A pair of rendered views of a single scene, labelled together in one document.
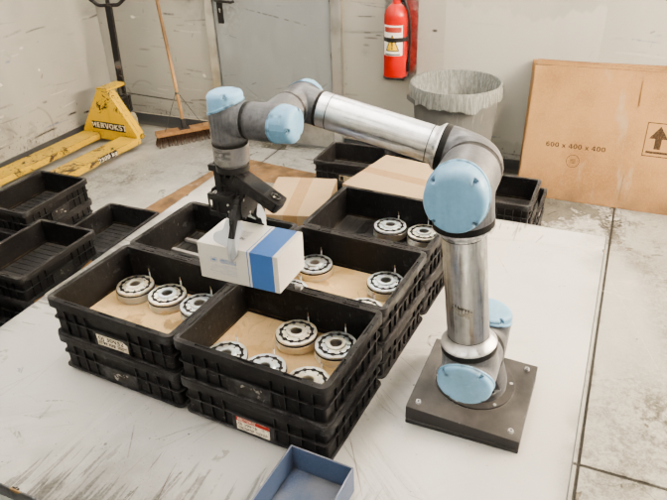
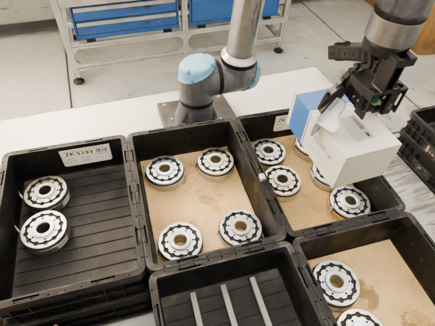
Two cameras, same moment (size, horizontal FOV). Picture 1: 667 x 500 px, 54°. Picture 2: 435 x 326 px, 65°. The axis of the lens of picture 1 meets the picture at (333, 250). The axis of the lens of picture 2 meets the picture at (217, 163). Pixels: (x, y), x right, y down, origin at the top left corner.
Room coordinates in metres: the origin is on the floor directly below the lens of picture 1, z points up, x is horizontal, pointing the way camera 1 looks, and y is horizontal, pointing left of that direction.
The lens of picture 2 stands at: (1.81, 0.37, 1.57)
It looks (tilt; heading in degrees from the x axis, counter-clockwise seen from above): 49 degrees down; 224
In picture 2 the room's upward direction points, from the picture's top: 4 degrees clockwise
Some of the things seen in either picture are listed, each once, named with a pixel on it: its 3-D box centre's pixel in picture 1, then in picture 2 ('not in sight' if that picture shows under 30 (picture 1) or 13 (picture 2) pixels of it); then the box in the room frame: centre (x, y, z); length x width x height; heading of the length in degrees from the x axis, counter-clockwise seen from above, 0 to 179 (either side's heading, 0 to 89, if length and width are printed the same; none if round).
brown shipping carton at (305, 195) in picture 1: (300, 215); not in sight; (2.04, 0.11, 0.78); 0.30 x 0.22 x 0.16; 170
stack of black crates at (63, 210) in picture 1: (45, 232); not in sight; (2.75, 1.38, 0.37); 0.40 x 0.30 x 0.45; 156
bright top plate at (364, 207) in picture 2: (225, 355); (349, 202); (1.19, 0.26, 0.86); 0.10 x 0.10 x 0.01
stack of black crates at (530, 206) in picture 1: (486, 230); not in sight; (2.62, -0.71, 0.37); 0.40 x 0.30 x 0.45; 65
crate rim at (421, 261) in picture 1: (337, 266); (198, 183); (1.47, -0.01, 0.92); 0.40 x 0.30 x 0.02; 62
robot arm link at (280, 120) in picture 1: (275, 119); not in sight; (1.24, 0.11, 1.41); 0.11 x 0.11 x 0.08; 66
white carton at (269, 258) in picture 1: (251, 254); (337, 132); (1.26, 0.18, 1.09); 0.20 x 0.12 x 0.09; 65
